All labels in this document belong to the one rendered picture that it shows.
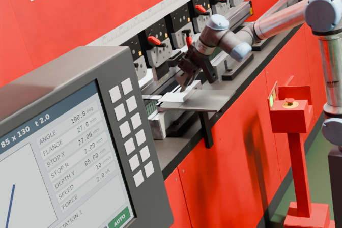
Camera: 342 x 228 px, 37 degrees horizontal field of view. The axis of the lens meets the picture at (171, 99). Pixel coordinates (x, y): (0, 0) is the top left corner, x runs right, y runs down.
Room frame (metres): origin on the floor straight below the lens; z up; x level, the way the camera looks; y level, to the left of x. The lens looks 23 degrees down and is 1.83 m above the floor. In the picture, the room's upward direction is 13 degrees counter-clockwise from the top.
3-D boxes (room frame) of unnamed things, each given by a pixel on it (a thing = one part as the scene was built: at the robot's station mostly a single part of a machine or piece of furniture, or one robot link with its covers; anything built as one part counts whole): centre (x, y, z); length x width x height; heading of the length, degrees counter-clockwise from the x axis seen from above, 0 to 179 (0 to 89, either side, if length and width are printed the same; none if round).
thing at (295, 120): (2.15, -0.55, 0.75); 0.20 x 0.16 x 0.18; 152
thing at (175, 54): (2.44, -0.11, 1.01); 0.26 x 0.12 x 0.05; 55
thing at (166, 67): (2.00, 0.01, 1.13); 0.10 x 0.02 x 0.10; 145
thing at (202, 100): (1.91, -0.11, 1.00); 0.26 x 0.18 x 0.01; 55
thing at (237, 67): (2.46, -0.38, 0.89); 0.30 x 0.05 x 0.03; 145
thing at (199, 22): (2.30, -0.20, 1.26); 0.15 x 0.09 x 0.17; 145
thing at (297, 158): (2.15, -0.55, 0.39); 0.06 x 0.06 x 0.54; 62
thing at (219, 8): (2.47, -0.32, 1.26); 0.15 x 0.09 x 0.17; 145
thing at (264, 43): (2.79, -0.61, 0.89); 0.30 x 0.05 x 0.03; 145
